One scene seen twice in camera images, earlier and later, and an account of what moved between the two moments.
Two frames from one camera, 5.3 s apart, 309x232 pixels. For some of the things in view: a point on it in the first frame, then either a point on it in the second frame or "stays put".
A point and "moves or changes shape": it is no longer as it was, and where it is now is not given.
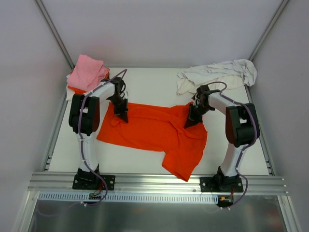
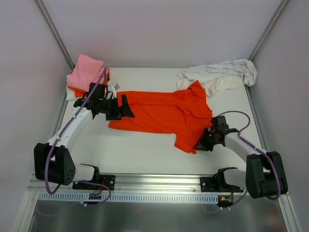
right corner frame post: [281, 7] stays put
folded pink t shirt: [87, 73] stays put
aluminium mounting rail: [151, 182] stays put
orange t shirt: [161, 129] moves or changes shape
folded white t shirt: [70, 93] stays put
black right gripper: [193, 115] to [205, 140]
